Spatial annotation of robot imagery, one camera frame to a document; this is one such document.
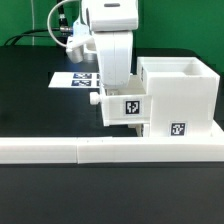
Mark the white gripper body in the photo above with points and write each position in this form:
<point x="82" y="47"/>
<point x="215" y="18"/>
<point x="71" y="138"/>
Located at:
<point x="114" y="54"/>

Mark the white drawer tray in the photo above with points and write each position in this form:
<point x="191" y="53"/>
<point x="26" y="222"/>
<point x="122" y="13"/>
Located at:
<point x="125" y="106"/>
<point x="140" y="130"/>

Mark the white drawer cabinet box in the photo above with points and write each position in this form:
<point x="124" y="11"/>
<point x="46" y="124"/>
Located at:
<point x="183" y="92"/>

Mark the white front drawer tray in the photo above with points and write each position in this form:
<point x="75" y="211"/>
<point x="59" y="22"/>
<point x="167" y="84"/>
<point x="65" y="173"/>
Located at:
<point x="140" y="130"/>

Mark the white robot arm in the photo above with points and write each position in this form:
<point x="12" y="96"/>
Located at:
<point x="111" y="23"/>

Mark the white marker tag plate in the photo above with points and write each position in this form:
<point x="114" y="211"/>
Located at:
<point x="74" y="80"/>

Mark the white foam border front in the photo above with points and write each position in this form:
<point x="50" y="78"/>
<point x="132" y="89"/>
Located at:
<point x="44" y="150"/>

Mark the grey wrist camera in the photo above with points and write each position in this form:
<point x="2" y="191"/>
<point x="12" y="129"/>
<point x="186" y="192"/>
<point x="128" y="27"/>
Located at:
<point x="80" y="45"/>

